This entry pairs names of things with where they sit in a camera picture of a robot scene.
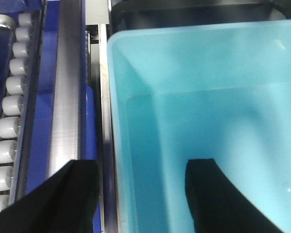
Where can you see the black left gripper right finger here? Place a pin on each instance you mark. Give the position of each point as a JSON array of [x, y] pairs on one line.
[[217, 206]]

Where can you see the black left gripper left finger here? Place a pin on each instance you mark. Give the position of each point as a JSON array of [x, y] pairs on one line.
[[65, 203]]

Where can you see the light blue plastic bin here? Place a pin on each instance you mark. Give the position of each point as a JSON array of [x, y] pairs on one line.
[[220, 91]]

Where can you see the white roller track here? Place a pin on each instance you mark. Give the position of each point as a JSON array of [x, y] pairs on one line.
[[12, 104]]

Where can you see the black plastic crate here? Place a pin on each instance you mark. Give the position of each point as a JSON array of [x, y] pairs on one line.
[[151, 14]]

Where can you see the steel shelf divider rail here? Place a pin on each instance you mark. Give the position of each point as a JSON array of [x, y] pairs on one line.
[[65, 140]]

